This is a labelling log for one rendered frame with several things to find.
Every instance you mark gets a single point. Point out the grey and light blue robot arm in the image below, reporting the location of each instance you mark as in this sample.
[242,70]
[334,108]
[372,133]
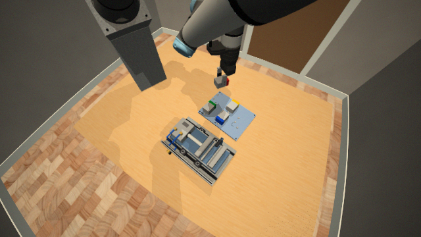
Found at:
[209,19]

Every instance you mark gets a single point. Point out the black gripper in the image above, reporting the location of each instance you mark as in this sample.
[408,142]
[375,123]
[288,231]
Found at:
[228,50]

